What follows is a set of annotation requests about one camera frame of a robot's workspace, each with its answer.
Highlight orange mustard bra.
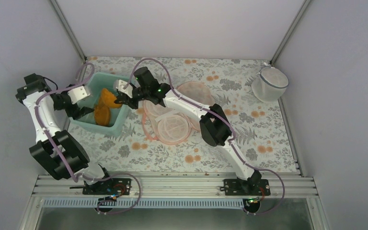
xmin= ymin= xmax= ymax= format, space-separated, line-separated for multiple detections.
xmin=94 ymin=88 xmax=122 ymax=127

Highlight teal plastic bin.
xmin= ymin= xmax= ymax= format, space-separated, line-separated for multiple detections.
xmin=70 ymin=72 xmax=129 ymax=137

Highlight orange floral mesh laundry bag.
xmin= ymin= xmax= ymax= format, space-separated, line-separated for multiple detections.
xmin=142 ymin=81 xmax=215 ymax=145

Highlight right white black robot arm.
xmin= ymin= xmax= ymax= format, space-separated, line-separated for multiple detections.
xmin=114 ymin=67 xmax=262 ymax=195

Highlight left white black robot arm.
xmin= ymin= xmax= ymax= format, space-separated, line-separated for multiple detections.
xmin=16 ymin=73 xmax=114 ymax=194

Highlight white mesh laundry basket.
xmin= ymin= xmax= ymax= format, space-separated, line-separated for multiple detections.
xmin=251 ymin=63 xmax=289 ymax=103

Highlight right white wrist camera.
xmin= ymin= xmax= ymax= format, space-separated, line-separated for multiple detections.
xmin=113 ymin=80 xmax=134 ymax=98

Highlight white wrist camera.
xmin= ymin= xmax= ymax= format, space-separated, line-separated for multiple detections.
xmin=67 ymin=85 xmax=91 ymax=104
xmin=113 ymin=80 xmax=134 ymax=98

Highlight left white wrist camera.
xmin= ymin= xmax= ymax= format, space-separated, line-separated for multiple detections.
xmin=67 ymin=85 xmax=91 ymax=104

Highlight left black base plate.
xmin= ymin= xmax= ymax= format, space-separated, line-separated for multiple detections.
xmin=82 ymin=178 xmax=131 ymax=196

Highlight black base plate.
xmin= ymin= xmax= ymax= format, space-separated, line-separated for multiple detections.
xmin=82 ymin=178 xmax=131 ymax=196
xmin=219 ymin=179 xmax=271 ymax=196

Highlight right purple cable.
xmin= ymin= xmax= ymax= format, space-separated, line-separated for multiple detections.
xmin=125 ymin=57 xmax=286 ymax=217

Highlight aluminium mounting rail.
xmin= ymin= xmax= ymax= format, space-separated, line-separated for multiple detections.
xmin=32 ymin=172 xmax=319 ymax=198

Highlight white slotted cable duct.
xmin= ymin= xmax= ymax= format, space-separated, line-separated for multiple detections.
xmin=42 ymin=197 xmax=244 ymax=209

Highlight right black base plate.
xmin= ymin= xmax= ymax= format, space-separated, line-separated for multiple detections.
xmin=219 ymin=179 xmax=271 ymax=196

